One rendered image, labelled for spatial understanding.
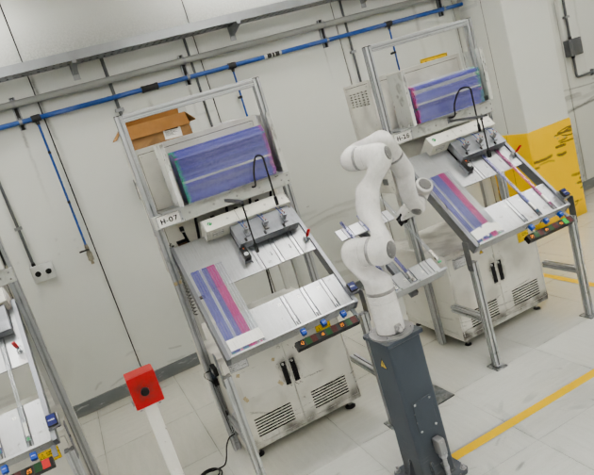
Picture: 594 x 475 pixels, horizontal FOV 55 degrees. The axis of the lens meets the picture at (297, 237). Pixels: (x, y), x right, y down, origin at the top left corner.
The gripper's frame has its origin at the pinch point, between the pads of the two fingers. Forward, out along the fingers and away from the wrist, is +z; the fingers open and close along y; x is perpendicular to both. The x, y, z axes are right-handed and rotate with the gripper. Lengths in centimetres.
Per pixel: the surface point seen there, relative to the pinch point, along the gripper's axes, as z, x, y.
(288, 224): 21, -32, 45
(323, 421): 91, 56, 59
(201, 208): 19, -58, 83
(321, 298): 20, 12, 51
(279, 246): 26, -25, 54
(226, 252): 29, -35, 79
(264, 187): 17, -57, 47
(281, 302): 22, 5, 70
